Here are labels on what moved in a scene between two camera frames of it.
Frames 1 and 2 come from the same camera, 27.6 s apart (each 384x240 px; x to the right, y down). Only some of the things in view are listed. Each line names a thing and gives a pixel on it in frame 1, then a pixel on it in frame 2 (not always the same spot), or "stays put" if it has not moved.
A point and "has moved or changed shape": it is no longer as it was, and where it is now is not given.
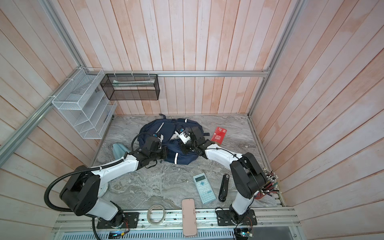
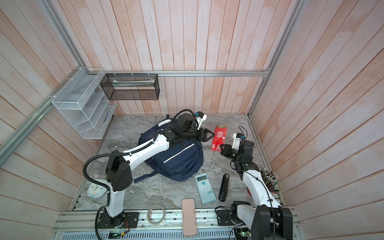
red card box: [219, 135] stays put
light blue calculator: [204, 188] stays put
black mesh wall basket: [131, 86] stays put
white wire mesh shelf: [84, 103] stays put
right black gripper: [186, 149] → [225, 151]
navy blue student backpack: [166, 128] has moved or changed shape
